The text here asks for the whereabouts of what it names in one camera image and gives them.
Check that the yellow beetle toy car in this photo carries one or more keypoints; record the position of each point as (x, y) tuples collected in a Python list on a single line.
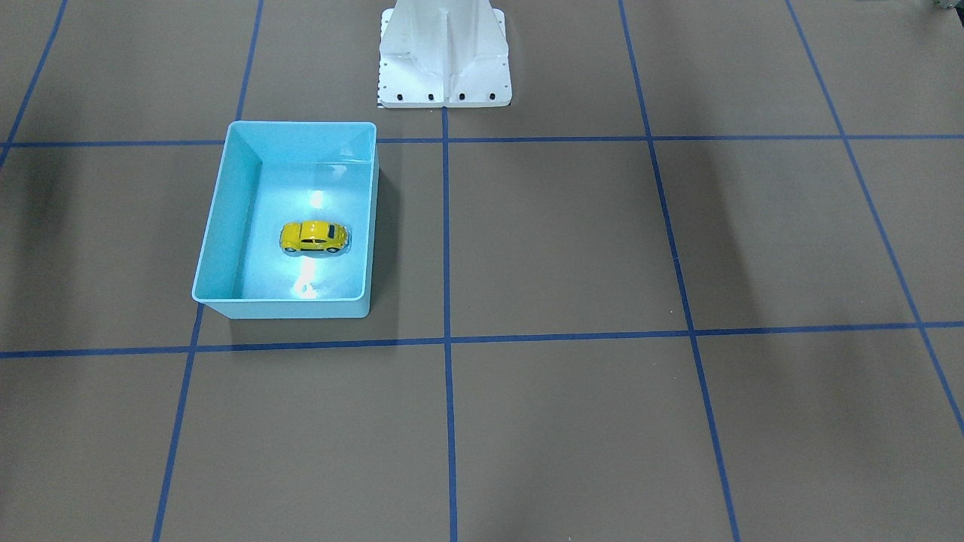
[(314, 235)]

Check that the light blue plastic bin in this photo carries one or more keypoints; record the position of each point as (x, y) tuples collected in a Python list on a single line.
[(275, 172)]

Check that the white pedestal column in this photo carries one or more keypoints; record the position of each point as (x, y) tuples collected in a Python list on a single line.
[(443, 54)]

